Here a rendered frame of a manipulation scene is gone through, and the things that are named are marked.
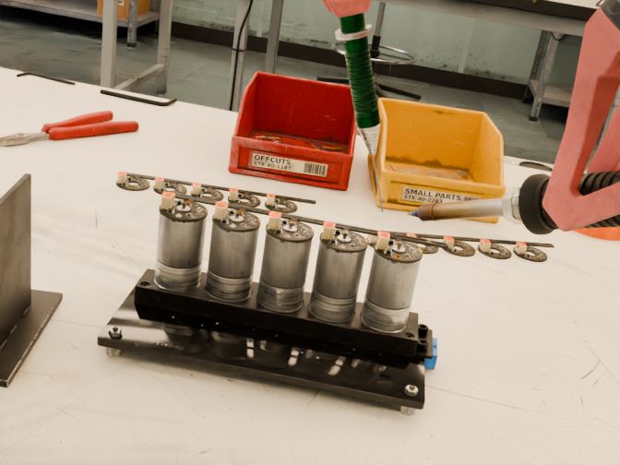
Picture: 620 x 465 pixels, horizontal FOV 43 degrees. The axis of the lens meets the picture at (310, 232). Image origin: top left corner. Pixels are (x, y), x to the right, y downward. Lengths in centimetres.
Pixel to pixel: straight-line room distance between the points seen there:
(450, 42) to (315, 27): 80
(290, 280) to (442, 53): 440
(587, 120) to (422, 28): 447
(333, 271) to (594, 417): 15
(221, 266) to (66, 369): 9
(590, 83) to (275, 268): 19
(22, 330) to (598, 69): 29
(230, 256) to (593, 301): 26
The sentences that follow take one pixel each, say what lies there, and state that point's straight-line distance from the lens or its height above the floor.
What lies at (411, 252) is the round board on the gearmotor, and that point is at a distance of 40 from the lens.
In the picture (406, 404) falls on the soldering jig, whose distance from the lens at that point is 38.
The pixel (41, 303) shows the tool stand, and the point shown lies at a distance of 44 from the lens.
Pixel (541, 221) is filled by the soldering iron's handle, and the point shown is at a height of 87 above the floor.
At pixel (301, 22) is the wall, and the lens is 483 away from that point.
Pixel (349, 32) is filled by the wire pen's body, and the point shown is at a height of 92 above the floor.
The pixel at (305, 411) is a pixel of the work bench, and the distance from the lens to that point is 38.
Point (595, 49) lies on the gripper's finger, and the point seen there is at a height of 94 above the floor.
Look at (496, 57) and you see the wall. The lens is 479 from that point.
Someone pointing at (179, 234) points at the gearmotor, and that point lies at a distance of 40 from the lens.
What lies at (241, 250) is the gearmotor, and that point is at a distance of 40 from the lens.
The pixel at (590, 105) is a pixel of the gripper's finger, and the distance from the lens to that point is 29.
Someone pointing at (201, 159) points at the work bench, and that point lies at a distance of 67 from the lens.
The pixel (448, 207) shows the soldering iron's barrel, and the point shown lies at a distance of 36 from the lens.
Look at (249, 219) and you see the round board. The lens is 41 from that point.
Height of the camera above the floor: 97
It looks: 24 degrees down
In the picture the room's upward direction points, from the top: 9 degrees clockwise
